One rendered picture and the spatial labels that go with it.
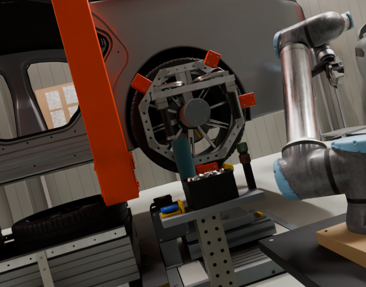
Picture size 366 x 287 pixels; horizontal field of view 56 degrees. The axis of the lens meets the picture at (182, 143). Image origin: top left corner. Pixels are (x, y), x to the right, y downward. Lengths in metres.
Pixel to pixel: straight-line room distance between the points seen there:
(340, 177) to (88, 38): 1.23
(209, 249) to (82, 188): 4.71
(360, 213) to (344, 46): 6.37
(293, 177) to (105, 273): 1.08
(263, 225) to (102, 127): 1.03
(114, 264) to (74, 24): 1.16
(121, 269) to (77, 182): 4.30
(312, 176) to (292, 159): 0.09
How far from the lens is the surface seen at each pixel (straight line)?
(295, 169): 1.14
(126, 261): 1.80
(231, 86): 1.67
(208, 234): 1.44
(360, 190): 1.12
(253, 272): 1.73
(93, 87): 1.67
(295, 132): 1.22
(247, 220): 1.99
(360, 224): 1.14
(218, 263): 1.48
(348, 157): 1.10
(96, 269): 1.82
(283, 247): 1.26
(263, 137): 6.37
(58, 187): 6.08
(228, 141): 1.87
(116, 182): 1.64
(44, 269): 1.84
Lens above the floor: 0.76
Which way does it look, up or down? 1 degrees down
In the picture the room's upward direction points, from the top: 15 degrees counter-clockwise
